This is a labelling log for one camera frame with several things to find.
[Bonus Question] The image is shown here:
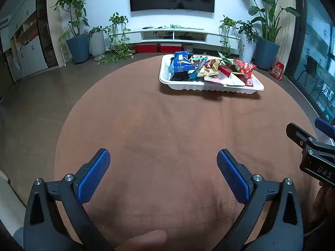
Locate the white plastic tray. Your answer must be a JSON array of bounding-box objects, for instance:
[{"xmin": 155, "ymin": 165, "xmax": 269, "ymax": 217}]
[{"xmin": 159, "ymin": 54, "xmax": 265, "ymax": 95}]

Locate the bushy green plant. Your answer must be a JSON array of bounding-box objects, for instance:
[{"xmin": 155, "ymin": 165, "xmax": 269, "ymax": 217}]
[{"xmin": 237, "ymin": 20, "xmax": 261, "ymax": 44}]

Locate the trailing pothos plant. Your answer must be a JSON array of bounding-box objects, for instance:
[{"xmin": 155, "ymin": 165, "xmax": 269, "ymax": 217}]
[{"xmin": 97, "ymin": 12, "xmax": 135, "ymax": 65}]

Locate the red paper bag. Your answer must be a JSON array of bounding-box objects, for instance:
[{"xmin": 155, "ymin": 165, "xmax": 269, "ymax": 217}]
[{"xmin": 269, "ymin": 61, "xmax": 285, "ymax": 81}]

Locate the hanging vine plant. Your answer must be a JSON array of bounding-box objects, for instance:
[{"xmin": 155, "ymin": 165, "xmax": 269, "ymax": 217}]
[{"xmin": 218, "ymin": 15, "xmax": 242, "ymax": 58}]

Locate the black patio chair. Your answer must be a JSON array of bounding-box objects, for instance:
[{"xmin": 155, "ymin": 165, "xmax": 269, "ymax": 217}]
[{"xmin": 296, "ymin": 55, "xmax": 325, "ymax": 89}]

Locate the white floating media console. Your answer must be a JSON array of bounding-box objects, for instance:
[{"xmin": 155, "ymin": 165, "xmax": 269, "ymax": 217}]
[{"xmin": 123, "ymin": 27, "xmax": 241, "ymax": 49}]

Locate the blue snack packet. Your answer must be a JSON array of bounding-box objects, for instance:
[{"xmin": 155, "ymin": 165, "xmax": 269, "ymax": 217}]
[{"xmin": 167, "ymin": 51, "xmax": 197, "ymax": 74}]

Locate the person's left hand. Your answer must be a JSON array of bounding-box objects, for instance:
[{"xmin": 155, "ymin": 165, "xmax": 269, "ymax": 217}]
[{"xmin": 115, "ymin": 230, "xmax": 168, "ymax": 251}]

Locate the blue plant pot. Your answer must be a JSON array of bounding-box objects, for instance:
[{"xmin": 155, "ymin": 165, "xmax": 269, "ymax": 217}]
[
  {"xmin": 66, "ymin": 33, "xmax": 91, "ymax": 64},
  {"xmin": 255, "ymin": 37, "xmax": 280, "ymax": 71}
]

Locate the large broad-leaf plant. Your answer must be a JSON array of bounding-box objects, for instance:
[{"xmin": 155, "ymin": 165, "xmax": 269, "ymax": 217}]
[{"xmin": 232, "ymin": 0, "xmax": 301, "ymax": 41}]

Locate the glass sliding door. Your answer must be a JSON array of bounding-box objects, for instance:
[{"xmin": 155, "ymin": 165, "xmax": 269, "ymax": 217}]
[{"xmin": 285, "ymin": 0, "xmax": 335, "ymax": 126}]

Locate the black snack packet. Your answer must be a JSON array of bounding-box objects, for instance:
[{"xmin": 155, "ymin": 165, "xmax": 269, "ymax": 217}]
[{"xmin": 170, "ymin": 72, "xmax": 191, "ymax": 82}]

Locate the tall leafy tree plant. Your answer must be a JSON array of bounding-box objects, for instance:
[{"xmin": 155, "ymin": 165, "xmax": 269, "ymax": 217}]
[{"xmin": 51, "ymin": 0, "xmax": 90, "ymax": 38}]

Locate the white ribbed plant pot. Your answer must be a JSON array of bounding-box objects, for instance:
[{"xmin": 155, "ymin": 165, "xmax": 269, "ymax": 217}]
[{"xmin": 88, "ymin": 31, "xmax": 106, "ymax": 59}]

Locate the white and red snack packet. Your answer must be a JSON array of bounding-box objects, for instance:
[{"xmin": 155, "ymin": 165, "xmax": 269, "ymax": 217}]
[{"xmin": 218, "ymin": 65, "xmax": 246, "ymax": 86}]

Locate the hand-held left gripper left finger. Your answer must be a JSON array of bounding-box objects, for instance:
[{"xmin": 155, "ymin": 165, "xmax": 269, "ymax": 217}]
[{"xmin": 23, "ymin": 149, "xmax": 116, "ymax": 251}]

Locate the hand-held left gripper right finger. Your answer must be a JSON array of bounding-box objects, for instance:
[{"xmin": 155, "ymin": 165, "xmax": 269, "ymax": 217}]
[{"xmin": 213, "ymin": 149, "xmax": 304, "ymax": 251}]

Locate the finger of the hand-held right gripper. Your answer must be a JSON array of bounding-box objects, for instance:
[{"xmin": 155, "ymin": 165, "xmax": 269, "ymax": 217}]
[
  {"xmin": 286, "ymin": 122, "xmax": 318, "ymax": 152},
  {"xmin": 315, "ymin": 118, "xmax": 335, "ymax": 145}
]

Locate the red chocolate ball packet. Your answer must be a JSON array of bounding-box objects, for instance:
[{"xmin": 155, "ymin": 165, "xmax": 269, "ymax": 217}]
[{"xmin": 233, "ymin": 59, "xmax": 257, "ymax": 87}]

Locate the small green plant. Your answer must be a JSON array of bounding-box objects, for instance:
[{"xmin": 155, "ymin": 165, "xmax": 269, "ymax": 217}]
[{"xmin": 88, "ymin": 26, "xmax": 108, "ymax": 36}]

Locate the brown and gold snack packet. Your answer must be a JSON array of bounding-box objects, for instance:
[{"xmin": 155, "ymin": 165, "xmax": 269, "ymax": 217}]
[{"xmin": 197, "ymin": 59, "xmax": 220, "ymax": 77}]

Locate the beige upholstered seat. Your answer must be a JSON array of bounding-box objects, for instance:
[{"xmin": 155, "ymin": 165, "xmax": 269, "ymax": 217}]
[{"xmin": 0, "ymin": 170, "xmax": 27, "ymax": 231}]

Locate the grey clutter on console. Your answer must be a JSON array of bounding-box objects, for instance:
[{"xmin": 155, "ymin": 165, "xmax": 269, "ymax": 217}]
[{"xmin": 157, "ymin": 24, "xmax": 205, "ymax": 30}]

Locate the tall white plant pot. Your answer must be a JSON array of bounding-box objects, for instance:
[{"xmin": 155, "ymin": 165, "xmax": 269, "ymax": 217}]
[{"xmin": 240, "ymin": 40, "xmax": 256, "ymax": 63}]

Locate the person's right hand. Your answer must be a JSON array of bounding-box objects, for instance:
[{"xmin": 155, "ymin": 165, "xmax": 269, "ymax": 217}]
[{"xmin": 311, "ymin": 180, "xmax": 335, "ymax": 231}]

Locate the green snack packet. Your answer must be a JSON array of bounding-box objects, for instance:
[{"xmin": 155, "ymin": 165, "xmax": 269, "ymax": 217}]
[{"xmin": 218, "ymin": 51, "xmax": 234, "ymax": 66}]

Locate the white and wood wall cabinet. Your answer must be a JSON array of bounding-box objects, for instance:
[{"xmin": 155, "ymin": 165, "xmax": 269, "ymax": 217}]
[{"xmin": 0, "ymin": 0, "xmax": 59, "ymax": 84}]

